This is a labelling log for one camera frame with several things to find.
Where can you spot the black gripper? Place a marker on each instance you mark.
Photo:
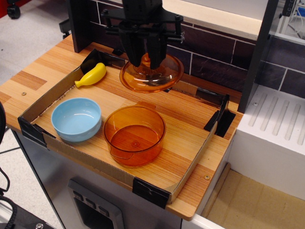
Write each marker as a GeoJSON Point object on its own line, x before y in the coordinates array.
{"type": "Point", "coordinates": [144, 19]}

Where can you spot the orange transparent pot lid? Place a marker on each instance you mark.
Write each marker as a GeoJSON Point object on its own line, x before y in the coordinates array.
{"type": "Point", "coordinates": [143, 79]}

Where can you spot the orange transparent pot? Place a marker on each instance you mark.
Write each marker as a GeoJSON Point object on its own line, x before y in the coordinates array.
{"type": "Point", "coordinates": [135, 134]}

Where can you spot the cardboard fence with black tape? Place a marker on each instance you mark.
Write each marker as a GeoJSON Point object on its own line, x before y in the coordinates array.
{"type": "Point", "coordinates": [200, 125]}

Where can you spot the yellow toy banana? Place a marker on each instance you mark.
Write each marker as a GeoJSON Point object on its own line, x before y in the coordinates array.
{"type": "Point", "coordinates": [93, 76]}

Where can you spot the light blue bowl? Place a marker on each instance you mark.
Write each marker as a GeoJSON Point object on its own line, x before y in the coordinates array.
{"type": "Point", "coordinates": [77, 119]}

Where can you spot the black caster wheel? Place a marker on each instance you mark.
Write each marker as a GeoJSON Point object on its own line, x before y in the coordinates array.
{"type": "Point", "coordinates": [13, 11]}

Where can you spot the white toy sink unit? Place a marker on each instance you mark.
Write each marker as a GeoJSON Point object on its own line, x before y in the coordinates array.
{"type": "Point", "coordinates": [269, 143]}

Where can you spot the grey oven control panel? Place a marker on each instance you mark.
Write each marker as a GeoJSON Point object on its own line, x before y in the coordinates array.
{"type": "Point", "coordinates": [95, 212]}

